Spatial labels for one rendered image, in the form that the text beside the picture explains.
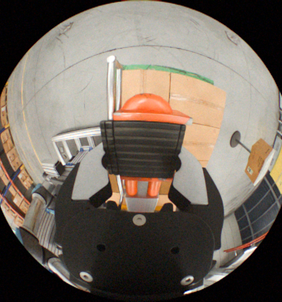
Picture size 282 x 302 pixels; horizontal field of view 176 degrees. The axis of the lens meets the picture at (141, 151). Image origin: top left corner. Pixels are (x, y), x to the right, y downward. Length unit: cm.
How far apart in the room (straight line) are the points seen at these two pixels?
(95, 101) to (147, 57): 92
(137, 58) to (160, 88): 76
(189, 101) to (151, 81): 34
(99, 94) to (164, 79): 93
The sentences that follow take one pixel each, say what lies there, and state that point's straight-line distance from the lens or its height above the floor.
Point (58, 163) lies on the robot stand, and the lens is 87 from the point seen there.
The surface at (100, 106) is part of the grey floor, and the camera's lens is 145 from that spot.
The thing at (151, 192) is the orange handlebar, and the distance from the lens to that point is 18.
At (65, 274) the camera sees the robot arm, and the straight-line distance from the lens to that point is 41.
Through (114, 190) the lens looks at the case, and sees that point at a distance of 46.
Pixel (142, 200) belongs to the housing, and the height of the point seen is 122.
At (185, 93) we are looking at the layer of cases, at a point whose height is 54.
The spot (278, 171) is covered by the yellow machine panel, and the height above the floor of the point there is 128.
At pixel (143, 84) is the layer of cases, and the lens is 77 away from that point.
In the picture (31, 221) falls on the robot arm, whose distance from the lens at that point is 59.
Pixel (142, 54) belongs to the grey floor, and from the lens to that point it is 145.
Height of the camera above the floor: 131
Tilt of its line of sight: 58 degrees down
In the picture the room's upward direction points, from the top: 177 degrees counter-clockwise
